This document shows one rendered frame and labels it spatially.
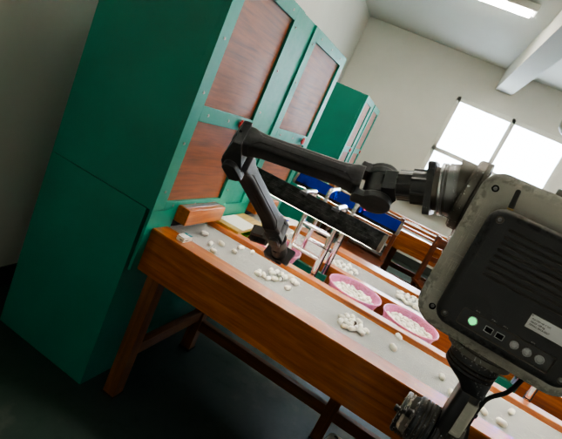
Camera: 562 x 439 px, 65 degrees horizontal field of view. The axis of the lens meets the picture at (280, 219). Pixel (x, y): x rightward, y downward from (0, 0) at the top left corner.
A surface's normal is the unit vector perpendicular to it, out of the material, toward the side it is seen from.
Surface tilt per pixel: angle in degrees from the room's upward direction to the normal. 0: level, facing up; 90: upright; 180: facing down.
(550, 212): 90
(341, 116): 90
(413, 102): 90
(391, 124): 90
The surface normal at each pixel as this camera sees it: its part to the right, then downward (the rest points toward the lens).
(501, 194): -0.44, 0.04
